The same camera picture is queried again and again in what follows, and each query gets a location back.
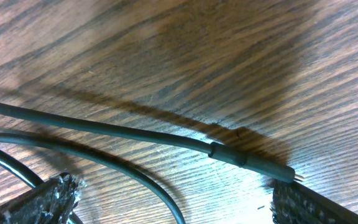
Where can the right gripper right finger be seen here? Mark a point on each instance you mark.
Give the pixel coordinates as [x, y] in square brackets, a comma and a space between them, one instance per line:
[294, 203]

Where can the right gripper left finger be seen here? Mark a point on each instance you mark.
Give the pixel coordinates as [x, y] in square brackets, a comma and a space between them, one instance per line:
[52, 202]

